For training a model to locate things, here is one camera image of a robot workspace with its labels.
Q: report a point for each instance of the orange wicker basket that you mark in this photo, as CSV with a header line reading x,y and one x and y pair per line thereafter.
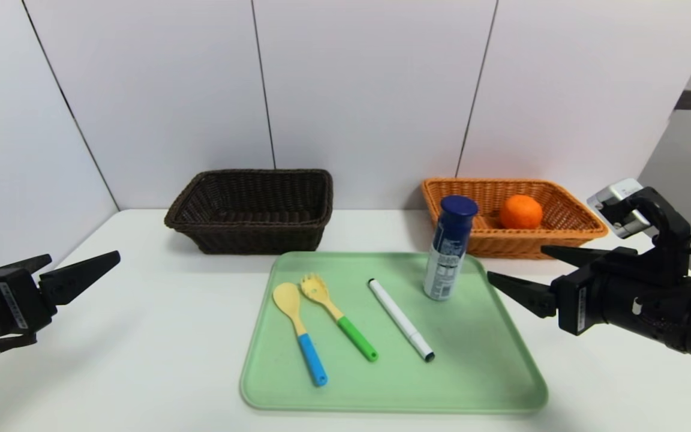
x,y
519,246

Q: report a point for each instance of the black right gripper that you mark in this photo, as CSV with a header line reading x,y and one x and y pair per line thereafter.
x,y
577,296

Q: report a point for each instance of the dark brown wicker basket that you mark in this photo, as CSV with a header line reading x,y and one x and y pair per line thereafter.
x,y
249,240

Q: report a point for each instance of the light green plastic tray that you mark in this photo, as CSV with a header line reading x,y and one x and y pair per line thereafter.
x,y
393,384

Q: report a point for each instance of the orange fruit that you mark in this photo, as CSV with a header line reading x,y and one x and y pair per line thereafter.
x,y
520,212

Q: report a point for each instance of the blue capped spray can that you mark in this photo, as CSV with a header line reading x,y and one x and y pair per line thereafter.
x,y
447,264

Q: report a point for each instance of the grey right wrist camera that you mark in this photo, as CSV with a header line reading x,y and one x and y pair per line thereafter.
x,y
615,198

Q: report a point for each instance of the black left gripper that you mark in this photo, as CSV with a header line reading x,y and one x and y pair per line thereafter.
x,y
17,305

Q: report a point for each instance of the white marker pen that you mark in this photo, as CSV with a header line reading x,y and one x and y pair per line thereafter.
x,y
399,319

